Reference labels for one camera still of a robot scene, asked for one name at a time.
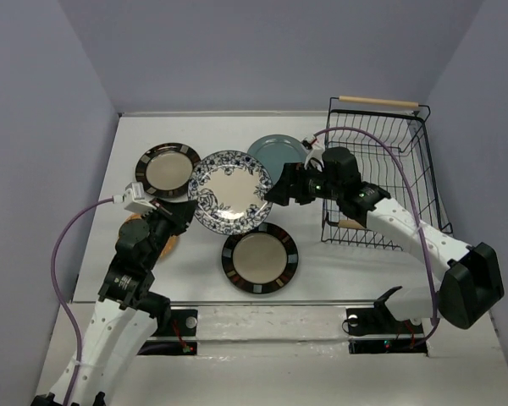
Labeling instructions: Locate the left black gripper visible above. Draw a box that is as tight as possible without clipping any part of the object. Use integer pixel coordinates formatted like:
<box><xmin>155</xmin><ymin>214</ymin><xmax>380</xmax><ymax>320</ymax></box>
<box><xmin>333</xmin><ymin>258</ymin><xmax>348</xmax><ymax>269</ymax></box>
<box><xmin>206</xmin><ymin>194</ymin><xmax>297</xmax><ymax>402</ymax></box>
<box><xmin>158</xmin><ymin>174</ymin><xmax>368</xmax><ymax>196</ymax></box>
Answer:
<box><xmin>141</xmin><ymin>196</ymin><xmax>198</xmax><ymax>269</ymax></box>

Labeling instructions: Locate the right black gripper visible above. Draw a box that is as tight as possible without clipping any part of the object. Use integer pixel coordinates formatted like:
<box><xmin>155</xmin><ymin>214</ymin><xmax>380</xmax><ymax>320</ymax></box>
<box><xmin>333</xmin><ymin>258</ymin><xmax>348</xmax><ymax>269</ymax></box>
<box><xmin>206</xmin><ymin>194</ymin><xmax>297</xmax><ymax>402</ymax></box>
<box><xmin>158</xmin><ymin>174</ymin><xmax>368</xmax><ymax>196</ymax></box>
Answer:
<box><xmin>263</xmin><ymin>162</ymin><xmax>342</xmax><ymax>206</ymax></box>

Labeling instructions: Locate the blue floral plate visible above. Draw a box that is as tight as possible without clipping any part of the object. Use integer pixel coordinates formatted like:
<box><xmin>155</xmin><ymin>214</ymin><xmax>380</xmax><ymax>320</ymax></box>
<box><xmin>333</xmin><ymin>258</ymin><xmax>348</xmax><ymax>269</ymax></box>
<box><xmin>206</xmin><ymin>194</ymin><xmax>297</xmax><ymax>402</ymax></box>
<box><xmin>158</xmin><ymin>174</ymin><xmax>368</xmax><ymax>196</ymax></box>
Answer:
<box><xmin>187</xmin><ymin>150</ymin><xmax>273</xmax><ymax>235</ymax></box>

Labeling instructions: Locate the black rimmed plate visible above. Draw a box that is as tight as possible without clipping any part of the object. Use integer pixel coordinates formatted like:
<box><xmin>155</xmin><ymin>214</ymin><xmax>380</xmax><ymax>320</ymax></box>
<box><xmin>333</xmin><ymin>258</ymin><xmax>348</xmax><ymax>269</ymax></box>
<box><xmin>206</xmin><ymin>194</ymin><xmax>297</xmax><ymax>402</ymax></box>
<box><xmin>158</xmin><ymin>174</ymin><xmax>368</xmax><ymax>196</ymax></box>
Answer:
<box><xmin>221</xmin><ymin>222</ymin><xmax>300</xmax><ymax>295</ymax></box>
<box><xmin>135</xmin><ymin>143</ymin><xmax>201</xmax><ymax>199</ymax></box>

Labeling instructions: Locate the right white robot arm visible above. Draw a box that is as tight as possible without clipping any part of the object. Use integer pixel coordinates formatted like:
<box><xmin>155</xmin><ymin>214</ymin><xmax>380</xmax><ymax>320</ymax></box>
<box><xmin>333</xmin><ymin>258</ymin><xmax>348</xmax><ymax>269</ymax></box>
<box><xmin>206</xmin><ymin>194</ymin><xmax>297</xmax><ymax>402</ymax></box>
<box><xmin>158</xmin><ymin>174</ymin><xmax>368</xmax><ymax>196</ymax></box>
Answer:
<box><xmin>265</xmin><ymin>147</ymin><xmax>505</xmax><ymax>332</ymax></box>

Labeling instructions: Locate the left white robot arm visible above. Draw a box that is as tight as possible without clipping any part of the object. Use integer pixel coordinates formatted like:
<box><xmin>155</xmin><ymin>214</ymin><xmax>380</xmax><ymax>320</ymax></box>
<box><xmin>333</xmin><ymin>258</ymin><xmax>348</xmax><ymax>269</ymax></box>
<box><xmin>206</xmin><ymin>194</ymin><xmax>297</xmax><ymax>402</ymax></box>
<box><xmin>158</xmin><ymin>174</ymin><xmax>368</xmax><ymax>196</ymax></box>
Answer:
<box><xmin>32</xmin><ymin>199</ymin><xmax>197</xmax><ymax>405</ymax></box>

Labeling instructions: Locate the teal plate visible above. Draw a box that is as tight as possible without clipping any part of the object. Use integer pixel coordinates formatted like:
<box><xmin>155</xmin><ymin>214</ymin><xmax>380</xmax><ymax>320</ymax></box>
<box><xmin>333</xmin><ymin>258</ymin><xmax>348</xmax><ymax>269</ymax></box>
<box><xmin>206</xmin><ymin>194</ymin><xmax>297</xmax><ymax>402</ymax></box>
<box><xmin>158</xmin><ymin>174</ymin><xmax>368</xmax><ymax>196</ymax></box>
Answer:
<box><xmin>247</xmin><ymin>134</ymin><xmax>307</xmax><ymax>184</ymax></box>

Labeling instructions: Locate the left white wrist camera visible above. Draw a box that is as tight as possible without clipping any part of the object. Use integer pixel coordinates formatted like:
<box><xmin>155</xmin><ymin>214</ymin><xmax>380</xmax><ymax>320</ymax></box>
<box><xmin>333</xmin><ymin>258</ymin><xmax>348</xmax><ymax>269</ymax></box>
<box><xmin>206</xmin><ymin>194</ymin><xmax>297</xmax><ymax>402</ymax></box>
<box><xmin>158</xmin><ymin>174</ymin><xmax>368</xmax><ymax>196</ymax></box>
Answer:
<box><xmin>112</xmin><ymin>182</ymin><xmax>156</xmax><ymax>215</ymax></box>

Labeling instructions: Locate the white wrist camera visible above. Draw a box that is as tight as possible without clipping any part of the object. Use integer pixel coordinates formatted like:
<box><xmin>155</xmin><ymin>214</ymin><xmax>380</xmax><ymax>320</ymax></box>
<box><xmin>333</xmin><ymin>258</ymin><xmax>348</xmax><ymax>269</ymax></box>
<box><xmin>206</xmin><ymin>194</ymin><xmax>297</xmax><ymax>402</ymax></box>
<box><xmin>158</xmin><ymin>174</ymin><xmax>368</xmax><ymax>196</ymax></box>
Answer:
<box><xmin>112</xmin><ymin>182</ymin><xmax>156</xmax><ymax>215</ymax></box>
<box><xmin>301</xmin><ymin>137</ymin><xmax>324</xmax><ymax>169</ymax></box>

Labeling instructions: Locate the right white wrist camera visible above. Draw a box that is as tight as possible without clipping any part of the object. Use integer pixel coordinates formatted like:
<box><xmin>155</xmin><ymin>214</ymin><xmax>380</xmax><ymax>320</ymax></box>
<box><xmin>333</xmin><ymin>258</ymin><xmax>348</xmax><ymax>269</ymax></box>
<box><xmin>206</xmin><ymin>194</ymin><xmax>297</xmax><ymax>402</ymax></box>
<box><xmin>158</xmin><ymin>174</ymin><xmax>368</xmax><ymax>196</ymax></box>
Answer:
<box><xmin>301</xmin><ymin>137</ymin><xmax>324</xmax><ymax>169</ymax></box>

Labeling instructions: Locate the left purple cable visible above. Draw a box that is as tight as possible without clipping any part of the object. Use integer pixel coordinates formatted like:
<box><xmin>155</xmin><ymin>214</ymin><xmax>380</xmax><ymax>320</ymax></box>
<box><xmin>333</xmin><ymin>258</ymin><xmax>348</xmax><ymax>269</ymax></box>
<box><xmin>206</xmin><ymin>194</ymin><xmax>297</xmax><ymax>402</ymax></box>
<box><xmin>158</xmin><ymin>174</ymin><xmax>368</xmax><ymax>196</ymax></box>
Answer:
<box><xmin>52</xmin><ymin>196</ymin><xmax>126</xmax><ymax>403</ymax></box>

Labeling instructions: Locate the purple cable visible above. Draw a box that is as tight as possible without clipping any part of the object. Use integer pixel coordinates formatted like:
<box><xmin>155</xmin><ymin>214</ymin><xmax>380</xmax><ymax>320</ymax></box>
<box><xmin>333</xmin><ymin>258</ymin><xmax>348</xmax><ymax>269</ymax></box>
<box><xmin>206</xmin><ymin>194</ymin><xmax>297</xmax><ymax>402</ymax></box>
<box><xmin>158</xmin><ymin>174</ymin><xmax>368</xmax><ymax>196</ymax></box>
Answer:
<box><xmin>312</xmin><ymin>125</ymin><xmax>441</xmax><ymax>350</ymax></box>
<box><xmin>52</xmin><ymin>196</ymin><xmax>126</xmax><ymax>403</ymax></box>

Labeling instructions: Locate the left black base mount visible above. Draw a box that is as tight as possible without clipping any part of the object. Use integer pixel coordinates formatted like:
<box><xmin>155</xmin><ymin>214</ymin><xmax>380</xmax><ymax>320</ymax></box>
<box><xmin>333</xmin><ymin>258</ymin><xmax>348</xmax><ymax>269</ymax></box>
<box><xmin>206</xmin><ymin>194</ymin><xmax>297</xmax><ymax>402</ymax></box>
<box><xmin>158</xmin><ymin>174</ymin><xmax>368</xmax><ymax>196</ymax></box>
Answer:
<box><xmin>138</xmin><ymin>309</ymin><xmax>198</xmax><ymax>356</ymax></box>

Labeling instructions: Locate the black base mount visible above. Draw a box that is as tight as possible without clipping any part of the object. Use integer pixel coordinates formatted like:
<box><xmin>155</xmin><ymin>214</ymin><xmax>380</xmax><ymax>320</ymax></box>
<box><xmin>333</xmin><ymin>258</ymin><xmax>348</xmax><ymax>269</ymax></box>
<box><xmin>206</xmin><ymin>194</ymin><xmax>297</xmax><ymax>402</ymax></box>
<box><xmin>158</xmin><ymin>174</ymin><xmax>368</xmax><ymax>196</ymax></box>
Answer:
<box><xmin>138</xmin><ymin>309</ymin><xmax>198</xmax><ymax>356</ymax></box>
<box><xmin>341</xmin><ymin>286</ymin><xmax>428</xmax><ymax>354</ymax></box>

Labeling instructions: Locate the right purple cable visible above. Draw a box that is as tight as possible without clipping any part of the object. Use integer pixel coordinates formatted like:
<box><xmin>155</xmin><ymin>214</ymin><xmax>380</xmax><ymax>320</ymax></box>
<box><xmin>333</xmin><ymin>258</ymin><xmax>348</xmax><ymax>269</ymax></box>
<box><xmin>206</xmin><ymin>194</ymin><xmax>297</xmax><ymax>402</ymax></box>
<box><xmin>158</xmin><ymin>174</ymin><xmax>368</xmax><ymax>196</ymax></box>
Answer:
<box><xmin>312</xmin><ymin>125</ymin><xmax>441</xmax><ymax>350</ymax></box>

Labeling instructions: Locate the black wire dish rack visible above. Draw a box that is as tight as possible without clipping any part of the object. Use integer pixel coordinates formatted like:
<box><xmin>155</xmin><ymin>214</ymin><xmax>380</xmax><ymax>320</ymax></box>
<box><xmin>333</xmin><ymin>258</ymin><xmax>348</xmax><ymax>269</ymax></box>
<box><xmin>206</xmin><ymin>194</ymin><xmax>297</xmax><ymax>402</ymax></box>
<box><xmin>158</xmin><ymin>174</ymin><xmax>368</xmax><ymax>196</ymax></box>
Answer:
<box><xmin>318</xmin><ymin>96</ymin><xmax>453</xmax><ymax>235</ymax></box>

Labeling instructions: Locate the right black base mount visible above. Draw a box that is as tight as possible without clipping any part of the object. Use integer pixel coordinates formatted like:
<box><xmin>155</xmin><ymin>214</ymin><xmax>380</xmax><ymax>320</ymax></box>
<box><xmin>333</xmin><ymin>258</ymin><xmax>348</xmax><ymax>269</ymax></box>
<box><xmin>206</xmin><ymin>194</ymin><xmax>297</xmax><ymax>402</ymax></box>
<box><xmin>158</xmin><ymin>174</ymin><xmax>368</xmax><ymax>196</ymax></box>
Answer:
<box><xmin>341</xmin><ymin>286</ymin><xmax>428</xmax><ymax>354</ymax></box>

